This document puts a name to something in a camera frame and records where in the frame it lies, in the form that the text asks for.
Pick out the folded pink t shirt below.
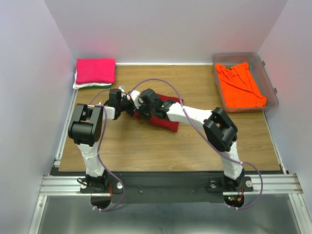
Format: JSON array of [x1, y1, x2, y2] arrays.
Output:
[[76, 58, 116, 84]]

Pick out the dark red t shirt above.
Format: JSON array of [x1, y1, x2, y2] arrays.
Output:
[[134, 89, 183, 133]]

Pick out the clear plastic bin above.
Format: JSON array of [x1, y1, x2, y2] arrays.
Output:
[[212, 52, 279, 113]]

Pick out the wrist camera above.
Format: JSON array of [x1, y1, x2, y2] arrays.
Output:
[[127, 90, 143, 110], [118, 85, 127, 98]]

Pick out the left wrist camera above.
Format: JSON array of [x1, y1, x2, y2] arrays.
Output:
[[118, 85, 127, 98]]

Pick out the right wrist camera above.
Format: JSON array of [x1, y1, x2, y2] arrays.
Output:
[[127, 90, 143, 110]]

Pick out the orange t shirt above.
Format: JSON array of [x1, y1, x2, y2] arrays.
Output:
[[215, 62, 267, 108]]

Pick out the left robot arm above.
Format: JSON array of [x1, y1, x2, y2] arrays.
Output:
[[68, 86, 133, 193]]

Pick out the folded white t shirt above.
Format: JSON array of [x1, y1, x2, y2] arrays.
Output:
[[72, 71, 112, 90]]

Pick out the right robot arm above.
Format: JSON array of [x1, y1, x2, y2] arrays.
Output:
[[131, 89, 245, 190]]

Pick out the folded green t shirt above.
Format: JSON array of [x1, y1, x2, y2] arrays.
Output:
[[81, 85, 112, 89]]

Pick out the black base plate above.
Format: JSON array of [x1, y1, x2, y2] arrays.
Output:
[[80, 171, 254, 204]]

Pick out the aluminium rail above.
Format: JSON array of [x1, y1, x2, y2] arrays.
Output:
[[39, 174, 303, 196]]

